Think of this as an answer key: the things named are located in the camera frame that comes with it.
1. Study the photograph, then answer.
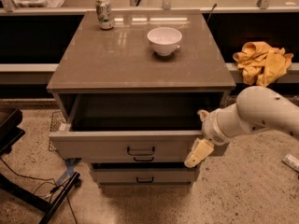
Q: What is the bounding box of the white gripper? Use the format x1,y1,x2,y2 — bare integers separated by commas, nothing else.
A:
184,108,231,168

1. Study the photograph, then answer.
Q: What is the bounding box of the grey top drawer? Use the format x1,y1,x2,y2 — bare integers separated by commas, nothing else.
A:
50,92,222,159

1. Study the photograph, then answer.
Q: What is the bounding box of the grey drawer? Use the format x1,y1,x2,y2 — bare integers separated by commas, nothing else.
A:
81,156,187,163
91,168,199,185
50,92,222,159

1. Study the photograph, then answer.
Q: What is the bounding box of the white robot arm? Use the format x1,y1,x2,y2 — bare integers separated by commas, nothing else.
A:
184,86,299,168

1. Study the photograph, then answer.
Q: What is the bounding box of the grey drawer cabinet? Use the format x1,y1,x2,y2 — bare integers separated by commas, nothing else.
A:
46,9,237,189

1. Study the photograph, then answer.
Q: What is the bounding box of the grey bottom drawer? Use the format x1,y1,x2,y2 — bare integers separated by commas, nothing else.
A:
91,168,199,185

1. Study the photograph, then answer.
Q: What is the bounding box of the grey middle drawer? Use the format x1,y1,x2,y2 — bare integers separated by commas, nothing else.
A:
81,156,187,163

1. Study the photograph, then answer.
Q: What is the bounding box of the crumpled yellow cloth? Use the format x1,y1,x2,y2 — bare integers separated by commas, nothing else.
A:
233,41,293,87

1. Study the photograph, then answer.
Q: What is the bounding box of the white box on floor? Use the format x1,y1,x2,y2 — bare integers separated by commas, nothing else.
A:
282,154,299,173

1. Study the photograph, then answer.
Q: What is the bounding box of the white ceramic bowl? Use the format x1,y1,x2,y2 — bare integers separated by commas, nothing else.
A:
147,27,182,56

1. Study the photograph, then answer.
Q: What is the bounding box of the blue tape on floor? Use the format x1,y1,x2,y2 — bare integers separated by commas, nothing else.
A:
56,159,80,185

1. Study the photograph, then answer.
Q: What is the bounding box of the green white soda can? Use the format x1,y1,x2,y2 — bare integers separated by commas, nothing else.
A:
95,0,114,30

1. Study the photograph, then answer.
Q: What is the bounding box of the wire mesh basket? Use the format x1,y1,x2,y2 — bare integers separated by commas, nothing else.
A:
49,111,65,152

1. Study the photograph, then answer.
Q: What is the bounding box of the black floor cable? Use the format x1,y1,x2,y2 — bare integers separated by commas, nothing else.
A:
0,156,78,224

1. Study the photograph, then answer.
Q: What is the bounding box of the black chair frame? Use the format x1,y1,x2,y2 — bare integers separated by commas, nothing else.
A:
0,106,82,224

